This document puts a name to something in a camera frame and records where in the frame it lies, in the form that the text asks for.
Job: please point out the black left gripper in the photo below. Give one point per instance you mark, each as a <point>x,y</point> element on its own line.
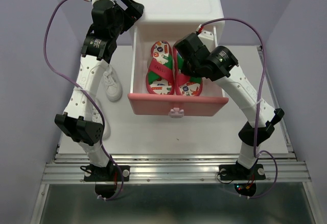
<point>134,11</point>

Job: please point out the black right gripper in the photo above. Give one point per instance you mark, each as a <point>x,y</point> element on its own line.
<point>186,70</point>

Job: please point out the red patterned sandal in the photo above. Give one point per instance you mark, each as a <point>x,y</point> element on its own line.
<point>185,85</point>
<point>160,77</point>

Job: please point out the pink drawer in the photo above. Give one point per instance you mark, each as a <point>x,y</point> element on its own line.
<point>211,99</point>

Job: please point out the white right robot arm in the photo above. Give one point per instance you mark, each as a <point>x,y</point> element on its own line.
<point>218,64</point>

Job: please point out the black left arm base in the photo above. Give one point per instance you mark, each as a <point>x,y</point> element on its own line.
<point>110,173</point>

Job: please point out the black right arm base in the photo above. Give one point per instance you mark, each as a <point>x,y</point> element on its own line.
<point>237,172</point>

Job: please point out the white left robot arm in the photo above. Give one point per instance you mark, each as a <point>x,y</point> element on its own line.
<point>76,120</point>

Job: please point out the white sneaker far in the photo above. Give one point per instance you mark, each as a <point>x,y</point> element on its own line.
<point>112,85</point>

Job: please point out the white sneaker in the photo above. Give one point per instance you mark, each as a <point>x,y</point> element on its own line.
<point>96,117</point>
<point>112,85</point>

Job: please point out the white sneaker near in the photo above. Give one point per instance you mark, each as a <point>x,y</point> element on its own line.
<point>96,117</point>

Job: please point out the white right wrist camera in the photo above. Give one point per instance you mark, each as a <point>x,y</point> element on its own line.
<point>205,35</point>

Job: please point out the white shoe cabinet frame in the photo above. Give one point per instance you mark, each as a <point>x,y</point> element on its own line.
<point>170,20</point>

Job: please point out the aluminium mounting rail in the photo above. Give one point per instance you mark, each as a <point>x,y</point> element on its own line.
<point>174,169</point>

